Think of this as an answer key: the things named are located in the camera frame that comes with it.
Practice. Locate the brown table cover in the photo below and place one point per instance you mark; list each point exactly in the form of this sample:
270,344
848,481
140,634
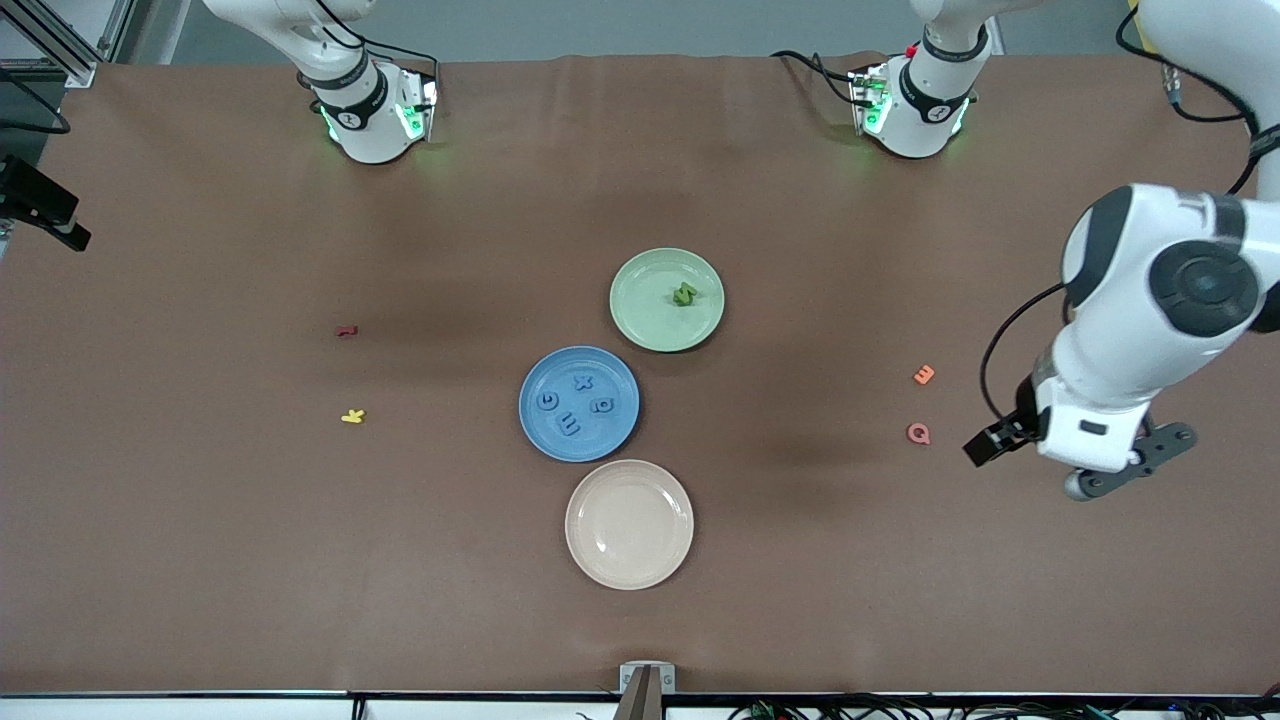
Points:
200,560

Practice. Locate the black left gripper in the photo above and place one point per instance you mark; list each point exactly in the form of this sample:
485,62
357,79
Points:
1012,432

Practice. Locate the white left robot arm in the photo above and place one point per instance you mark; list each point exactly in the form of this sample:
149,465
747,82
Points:
1140,330

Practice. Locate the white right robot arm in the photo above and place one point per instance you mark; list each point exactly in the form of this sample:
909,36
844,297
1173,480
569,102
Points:
370,130

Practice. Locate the pink foam letter Q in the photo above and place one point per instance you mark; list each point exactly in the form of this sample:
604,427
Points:
910,434

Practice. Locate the blue plate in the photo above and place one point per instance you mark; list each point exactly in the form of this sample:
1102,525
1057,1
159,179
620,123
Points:
610,440

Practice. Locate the green plate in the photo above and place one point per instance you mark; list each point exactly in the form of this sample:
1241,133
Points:
640,300

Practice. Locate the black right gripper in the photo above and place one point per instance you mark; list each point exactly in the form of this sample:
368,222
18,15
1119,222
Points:
28,195

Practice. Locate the green foam letter N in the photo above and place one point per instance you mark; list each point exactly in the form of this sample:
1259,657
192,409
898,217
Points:
685,293

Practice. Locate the beige plate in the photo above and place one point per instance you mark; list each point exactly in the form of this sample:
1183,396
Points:
629,524

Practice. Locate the aluminium frame profile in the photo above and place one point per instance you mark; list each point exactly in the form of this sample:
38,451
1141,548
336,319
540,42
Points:
75,65

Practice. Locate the orange foam letter E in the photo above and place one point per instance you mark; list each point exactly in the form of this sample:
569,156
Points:
924,376

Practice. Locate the grey metal bracket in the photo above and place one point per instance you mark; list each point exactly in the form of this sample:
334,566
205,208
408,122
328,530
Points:
628,680

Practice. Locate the blue foam letter G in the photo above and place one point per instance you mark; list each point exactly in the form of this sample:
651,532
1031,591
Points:
541,401

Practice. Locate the blue foam letter E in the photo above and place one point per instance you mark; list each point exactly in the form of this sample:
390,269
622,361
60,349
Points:
568,425

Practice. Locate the blue foam letter a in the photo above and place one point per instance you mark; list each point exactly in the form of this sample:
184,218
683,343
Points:
607,404

